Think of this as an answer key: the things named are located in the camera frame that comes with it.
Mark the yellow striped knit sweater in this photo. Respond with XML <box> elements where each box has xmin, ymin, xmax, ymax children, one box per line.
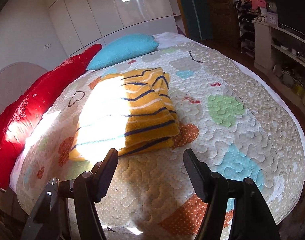
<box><xmin>69</xmin><ymin>67</ymin><xmax>180</xmax><ymax>162</ymax></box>

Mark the patchwork quilted bedspread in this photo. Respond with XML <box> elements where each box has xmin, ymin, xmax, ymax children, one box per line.
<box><xmin>16</xmin><ymin>42</ymin><xmax>305</xmax><ymax>239</ymax></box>

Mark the long red pillow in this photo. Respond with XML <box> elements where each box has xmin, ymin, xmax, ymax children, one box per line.
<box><xmin>0</xmin><ymin>44</ymin><xmax>103</xmax><ymax>191</ymax></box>

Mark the white arched headboard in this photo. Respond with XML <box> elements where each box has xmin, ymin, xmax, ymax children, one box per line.
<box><xmin>0</xmin><ymin>62</ymin><xmax>47</xmax><ymax>114</ymax></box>

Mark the white shelf unit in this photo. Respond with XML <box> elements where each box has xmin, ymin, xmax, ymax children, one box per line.
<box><xmin>235</xmin><ymin>0</ymin><xmax>305</xmax><ymax>116</ymax></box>

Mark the turquoise knit pillow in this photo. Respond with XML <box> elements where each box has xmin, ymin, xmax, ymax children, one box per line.
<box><xmin>86</xmin><ymin>34</ymin><xmax>159</xmax><ymax>71</ymax></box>

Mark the white bed sheet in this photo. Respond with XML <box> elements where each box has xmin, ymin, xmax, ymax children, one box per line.
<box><xmin>9</xmin><ymin>32</ymin><xmax>305</xmax><ymax>192</ymax></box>

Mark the purple square clock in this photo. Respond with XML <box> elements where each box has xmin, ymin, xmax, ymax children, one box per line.
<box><xmin>267</xmin><ymin>12</ymin><xmax>278</xmax><ymax>27</ymax></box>

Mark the black television screen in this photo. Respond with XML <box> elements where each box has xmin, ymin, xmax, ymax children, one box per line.
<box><xmin>275</xmin><ymin>0</ymin><xmax>305</xmax><ymax>36</ymax></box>

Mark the white glossy wardrobe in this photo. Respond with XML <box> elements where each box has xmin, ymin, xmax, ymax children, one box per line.
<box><xmin>45</xmin><ymin>0</ymin><xmax>178</xmax><ymax>56</ymax></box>

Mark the dark wooden door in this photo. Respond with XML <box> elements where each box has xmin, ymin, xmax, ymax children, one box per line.
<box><xmin>178</xmin><ymin>0</ymin><xmax>239</xmax><ymax>49</ymax></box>

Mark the round dark table clock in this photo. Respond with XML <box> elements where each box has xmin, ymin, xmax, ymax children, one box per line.
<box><xmin>267</xmin><ymin>1</ymin><xmax>277</xmax><ymax>14</ymax></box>

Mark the pink cloth on shelf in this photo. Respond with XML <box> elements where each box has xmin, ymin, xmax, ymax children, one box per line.
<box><xmin>249</xmin><ymin>0</ymin><xmax>267</xmax><ymax>10</ymax></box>

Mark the white wall socket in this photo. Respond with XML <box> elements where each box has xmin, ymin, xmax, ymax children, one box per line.
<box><xmin>43</xmin><ymin>43</ymin><xmax>51</xmax><ymax>49</ymax></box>

